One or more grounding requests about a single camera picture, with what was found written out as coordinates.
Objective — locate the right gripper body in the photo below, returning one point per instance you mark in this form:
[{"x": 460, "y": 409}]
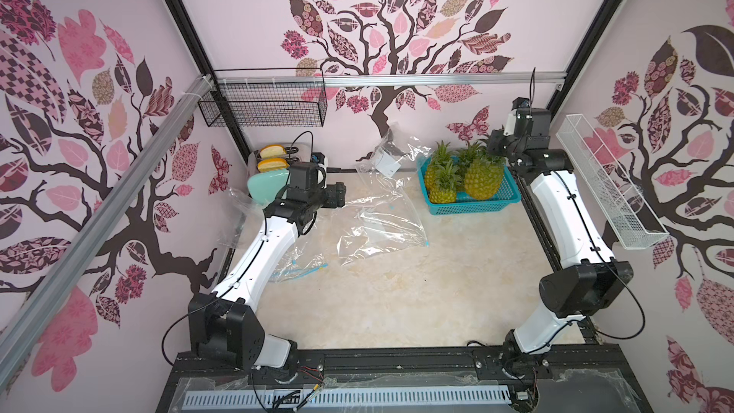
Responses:
[{"x": 499, "y": 141}]

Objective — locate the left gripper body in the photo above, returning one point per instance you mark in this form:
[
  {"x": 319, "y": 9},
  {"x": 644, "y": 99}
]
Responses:
[{"x": 333, "y": 197}]

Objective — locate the zip bag with blue seal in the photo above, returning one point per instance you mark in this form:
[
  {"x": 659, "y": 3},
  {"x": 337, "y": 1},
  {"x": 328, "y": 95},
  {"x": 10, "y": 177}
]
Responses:
[{"x": 302, "y": 259}]

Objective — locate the clear zip bag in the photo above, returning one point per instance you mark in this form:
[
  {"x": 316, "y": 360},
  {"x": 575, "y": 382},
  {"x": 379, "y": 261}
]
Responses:
[{"x": 243, "y": 220}]

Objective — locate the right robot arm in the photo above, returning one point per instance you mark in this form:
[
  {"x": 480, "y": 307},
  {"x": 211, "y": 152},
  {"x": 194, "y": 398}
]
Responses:
[{"x": 589, "y": 278}]

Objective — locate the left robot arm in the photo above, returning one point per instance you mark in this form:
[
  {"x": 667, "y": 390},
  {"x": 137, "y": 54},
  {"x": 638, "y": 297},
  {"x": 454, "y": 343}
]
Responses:
[{"x": 222, "y": 324}]

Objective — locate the teal plastic basket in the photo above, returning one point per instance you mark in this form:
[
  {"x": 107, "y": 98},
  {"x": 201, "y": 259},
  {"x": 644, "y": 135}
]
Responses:
[{"x": 507, "y": 194}]

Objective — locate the mint green toaster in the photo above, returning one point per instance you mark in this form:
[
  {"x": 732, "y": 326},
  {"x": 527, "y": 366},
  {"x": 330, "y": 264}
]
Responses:
[{"x": 263, "y": 187}]

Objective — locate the toast slice front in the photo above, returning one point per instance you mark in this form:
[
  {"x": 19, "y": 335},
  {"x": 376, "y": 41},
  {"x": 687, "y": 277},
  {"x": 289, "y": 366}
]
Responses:
[{"x": 272, "y": 164}]

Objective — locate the toast slice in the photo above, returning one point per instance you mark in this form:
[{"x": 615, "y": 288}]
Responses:
[
  {"x": 272, "y": 151},
  {"x": 272, "y": 164}
]

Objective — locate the toast slice rear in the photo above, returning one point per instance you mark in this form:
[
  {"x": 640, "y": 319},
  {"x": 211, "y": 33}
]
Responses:
[{"x": 272, "y": 151}]

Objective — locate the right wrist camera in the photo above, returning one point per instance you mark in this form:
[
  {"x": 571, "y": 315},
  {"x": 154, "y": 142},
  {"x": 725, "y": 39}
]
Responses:
[{"x": 525, "y": 120}]

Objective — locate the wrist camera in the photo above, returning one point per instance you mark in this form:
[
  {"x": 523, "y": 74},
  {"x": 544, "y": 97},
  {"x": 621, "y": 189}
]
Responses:
[
  {"x": 319, "y": 158},
  {"x": 525, "y": 120}
]

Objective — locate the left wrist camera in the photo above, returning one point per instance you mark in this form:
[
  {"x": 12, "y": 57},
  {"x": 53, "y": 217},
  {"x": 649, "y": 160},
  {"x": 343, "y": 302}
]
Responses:
[{"x": 319, "y": 158}]

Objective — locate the white wire wall shelf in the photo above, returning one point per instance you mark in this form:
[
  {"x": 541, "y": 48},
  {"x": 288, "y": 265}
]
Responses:
[{"x": 628, "y": 213}]

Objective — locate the aluminium rail back wall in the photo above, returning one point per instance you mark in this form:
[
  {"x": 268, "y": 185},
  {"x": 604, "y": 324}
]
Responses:
[{"x": 405, "y": 80}]

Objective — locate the aluminium rail wall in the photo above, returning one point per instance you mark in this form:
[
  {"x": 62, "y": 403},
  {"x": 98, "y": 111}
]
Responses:
[
  {"x": 405, "y": 80},
  {"x": 36, "y": 313}
]

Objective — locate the black wire wall basket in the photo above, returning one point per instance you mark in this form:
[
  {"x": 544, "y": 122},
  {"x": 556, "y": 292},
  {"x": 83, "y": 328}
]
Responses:
[{"x": 274, "y": 97}]

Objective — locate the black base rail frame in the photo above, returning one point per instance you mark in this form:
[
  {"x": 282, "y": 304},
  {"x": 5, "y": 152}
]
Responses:
[{"x": 568, "y": 378}]

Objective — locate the white slotted cable duct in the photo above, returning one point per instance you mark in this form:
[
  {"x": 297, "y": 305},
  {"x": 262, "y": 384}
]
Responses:
[{"x": 291, "y": 400}]

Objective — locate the aluminium rail left wall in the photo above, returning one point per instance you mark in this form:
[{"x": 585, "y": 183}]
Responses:
[{"x": 36, "y": 313}]

